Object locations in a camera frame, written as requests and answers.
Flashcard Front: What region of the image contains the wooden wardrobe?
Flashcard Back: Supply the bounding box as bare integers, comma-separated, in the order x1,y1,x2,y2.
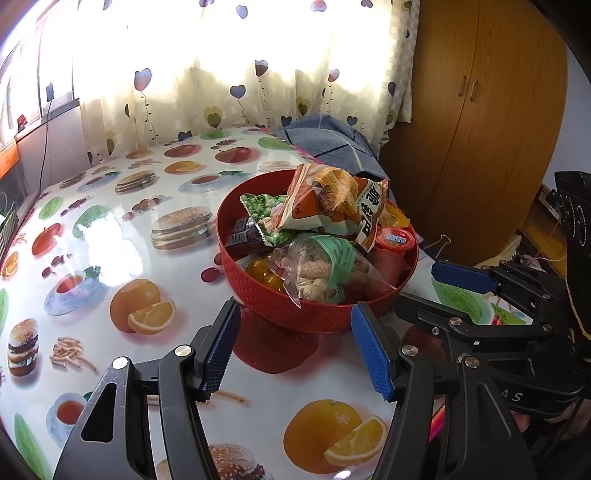
379,0,568,266

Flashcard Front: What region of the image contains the black cable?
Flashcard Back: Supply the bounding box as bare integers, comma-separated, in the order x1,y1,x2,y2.
39,99,51,185

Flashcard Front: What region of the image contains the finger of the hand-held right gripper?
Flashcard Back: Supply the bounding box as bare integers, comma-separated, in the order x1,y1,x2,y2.
394,292,555,354
431,260,566,319

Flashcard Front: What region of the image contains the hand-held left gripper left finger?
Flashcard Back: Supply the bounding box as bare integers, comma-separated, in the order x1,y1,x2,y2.
53,299,242,480

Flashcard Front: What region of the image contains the blue checked blanket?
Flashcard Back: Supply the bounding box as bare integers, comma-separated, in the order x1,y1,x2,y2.
274,114,391,181

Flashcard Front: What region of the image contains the red woven plastic basket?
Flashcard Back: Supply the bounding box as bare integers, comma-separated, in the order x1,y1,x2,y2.
216,168,420,334

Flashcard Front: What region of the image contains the dark brown snack packet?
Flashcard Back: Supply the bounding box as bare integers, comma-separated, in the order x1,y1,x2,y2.
224,217,264,245

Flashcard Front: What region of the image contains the red lid jelly cup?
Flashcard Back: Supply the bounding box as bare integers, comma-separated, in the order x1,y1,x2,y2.
373,227,416,252

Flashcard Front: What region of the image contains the pink plastic jelly cup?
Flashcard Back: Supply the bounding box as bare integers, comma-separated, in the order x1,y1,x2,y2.
369,249,409,282

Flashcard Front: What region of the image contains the cream cloth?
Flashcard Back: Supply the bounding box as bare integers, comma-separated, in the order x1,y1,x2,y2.
475,233,522,268

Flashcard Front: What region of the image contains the orange white snack packet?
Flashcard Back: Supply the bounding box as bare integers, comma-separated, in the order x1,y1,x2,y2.
277,164,389,252

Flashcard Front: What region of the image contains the yellow snack packet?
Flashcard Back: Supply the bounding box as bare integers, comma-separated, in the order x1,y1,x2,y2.
383,203,411,229
245,257,287,294

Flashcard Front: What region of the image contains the black binder clip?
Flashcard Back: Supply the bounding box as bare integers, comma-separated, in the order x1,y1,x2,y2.
422,234,452,261

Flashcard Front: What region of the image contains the food print tablecloth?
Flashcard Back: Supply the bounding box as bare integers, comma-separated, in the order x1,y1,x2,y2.
0,124,509,480

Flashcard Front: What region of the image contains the heart print curtain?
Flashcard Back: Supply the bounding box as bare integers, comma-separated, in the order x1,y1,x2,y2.
71,0,421,160

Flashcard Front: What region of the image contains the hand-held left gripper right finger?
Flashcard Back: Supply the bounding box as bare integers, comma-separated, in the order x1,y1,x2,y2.
351,302,539,480

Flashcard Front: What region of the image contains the orange lid storage box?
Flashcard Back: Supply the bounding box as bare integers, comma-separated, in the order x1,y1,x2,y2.
0,141,28,204

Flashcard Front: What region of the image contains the clear ring biscuit bag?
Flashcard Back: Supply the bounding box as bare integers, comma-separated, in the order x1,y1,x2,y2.
272,233,398,309

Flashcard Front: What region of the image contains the green pea snack packet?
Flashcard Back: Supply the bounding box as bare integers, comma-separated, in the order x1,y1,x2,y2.
239,193,296,246

